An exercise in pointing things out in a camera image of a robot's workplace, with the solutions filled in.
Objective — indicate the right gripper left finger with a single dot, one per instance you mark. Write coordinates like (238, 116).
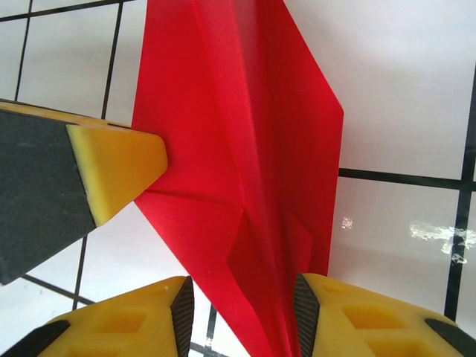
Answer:
(130, 327)

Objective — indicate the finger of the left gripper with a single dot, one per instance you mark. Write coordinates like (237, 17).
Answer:
(37, 186)

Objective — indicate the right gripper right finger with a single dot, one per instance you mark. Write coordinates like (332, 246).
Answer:
(372, 327)

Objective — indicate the red cloth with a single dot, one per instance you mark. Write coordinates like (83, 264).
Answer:
(241, 130)

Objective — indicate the white grid table mat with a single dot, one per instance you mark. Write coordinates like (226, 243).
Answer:
(401, 93)

